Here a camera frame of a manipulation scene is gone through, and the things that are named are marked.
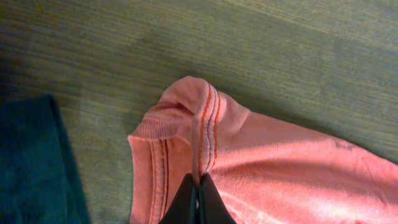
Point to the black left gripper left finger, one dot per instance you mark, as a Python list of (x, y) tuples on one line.
[(183, 209)]

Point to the folded dark navy garment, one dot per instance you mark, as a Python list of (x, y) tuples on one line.
[(40, 182)]

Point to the orange McKinney Boyd soccer t-shirt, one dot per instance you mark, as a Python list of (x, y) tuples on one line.
[(266, 170)]

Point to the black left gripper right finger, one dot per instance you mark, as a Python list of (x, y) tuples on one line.
[(211, 209)]

